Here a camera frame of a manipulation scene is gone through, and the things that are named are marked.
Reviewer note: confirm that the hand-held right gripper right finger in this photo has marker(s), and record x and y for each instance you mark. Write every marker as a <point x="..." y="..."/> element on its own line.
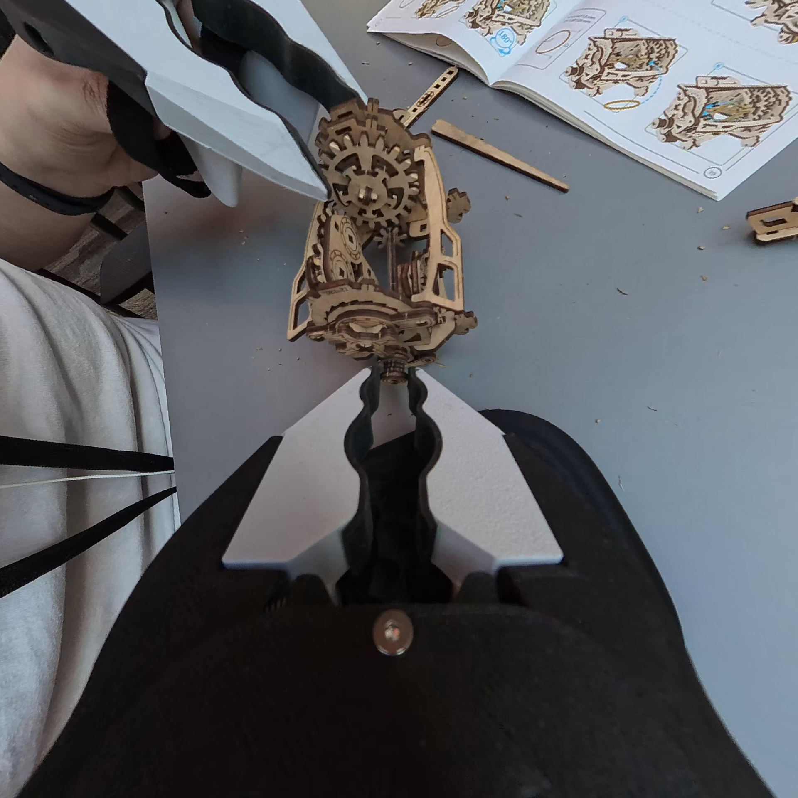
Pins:
<point x="492" y="499"/>

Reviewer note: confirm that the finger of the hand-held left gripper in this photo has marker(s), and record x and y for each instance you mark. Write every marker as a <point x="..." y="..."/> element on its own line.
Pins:
<point x="330" y="50"/>
<point x="206" y="106"/>

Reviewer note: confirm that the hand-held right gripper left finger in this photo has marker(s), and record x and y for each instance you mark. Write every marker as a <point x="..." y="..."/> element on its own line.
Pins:
<point x="293" y="499"/>

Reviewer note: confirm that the wooden mechanical gear model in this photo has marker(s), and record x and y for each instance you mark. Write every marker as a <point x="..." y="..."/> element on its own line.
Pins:
<point x="374" y="237"/>

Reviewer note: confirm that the person's left forearm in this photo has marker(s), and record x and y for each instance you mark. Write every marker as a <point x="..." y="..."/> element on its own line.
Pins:
<point x="25" y="230"/>

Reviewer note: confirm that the grey desk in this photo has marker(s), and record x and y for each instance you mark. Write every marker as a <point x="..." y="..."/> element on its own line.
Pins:
<point x="623" y="312"/>

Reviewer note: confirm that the person's left hand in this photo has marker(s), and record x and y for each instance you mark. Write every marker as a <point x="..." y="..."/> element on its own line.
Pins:
<point x="56" y="118"/>

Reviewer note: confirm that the long perforated wooden strip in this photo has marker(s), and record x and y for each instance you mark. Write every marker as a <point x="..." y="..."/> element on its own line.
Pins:
<point x="433" y="93"/>

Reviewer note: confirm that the black wristband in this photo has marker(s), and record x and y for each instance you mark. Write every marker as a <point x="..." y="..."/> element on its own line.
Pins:
<point x="37" y="196"/>

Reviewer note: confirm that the pointed wooden stick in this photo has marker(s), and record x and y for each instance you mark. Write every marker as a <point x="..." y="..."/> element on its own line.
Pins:
<point x="499" y="153"/>

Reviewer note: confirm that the person's white shirt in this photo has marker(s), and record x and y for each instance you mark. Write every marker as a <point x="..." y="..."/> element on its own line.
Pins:
<point x="75" y="374"/>

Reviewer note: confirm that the open instruction booklet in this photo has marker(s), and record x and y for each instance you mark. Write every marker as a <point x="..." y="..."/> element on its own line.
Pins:
<point x="623" y="75"/>

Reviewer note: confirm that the wooden strip with cross peg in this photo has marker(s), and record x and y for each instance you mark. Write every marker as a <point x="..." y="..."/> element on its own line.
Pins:
<point x="776" y="221"/>

